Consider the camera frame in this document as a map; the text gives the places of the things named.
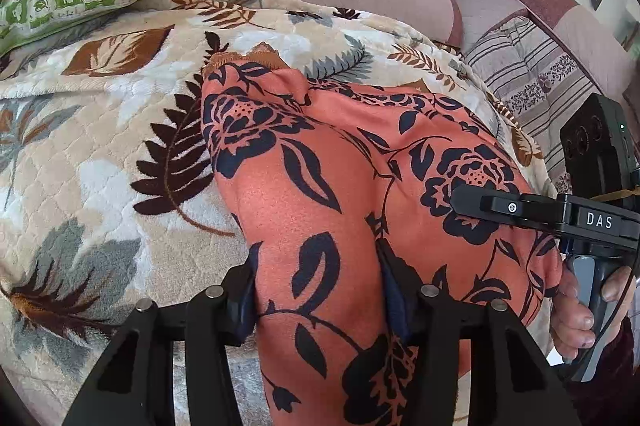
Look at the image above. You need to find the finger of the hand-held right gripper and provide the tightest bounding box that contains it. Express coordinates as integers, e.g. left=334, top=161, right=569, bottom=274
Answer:
left=449, top=183, right=561, bottom=232

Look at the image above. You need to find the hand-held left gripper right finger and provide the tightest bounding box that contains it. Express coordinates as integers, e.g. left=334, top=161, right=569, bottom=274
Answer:
left=377, top=239, right=583, bottom=426

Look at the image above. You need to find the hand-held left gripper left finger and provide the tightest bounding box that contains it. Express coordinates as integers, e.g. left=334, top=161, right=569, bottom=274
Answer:
left=62, top=263, right=258, bottom=426

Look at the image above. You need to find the orange floral garment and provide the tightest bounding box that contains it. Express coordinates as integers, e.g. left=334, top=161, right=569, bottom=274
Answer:
left=200, top=48, right=563, bottom=426

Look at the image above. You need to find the person's right hand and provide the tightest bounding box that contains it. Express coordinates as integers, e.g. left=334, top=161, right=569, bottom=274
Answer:
left=552, top=263, right=636, bottom=362

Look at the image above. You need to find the striped quilt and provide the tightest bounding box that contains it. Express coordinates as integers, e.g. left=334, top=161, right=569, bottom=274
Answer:
left=462, top=14, right=608, bottom=194

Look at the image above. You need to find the pink patchwork quilt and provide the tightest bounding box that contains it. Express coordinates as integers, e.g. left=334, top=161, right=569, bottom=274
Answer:
left=450, top=0, right=640, bottom=107

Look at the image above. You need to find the leaf print fleece blanket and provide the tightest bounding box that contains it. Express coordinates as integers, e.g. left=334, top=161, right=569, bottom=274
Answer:
left=0, top=0, right=561, bottom=426

